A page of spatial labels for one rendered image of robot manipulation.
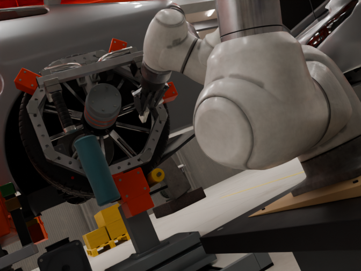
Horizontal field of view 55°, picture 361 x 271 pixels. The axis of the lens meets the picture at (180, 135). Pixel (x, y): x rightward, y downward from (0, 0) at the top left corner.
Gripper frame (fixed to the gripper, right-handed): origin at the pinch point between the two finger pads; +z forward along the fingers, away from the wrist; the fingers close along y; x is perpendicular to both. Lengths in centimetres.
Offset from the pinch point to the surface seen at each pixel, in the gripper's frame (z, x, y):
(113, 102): 12.3, -15.8, 2.8
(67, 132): 8.8, -7.3, 24.1
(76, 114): 35.1, -30.3, 11.9
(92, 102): 11.9, -18.3, 10.3
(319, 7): 125, -142, -342
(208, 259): 46, 49, -14
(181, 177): 631, -169, -308
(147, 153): 30.9, 1.0, -7.0
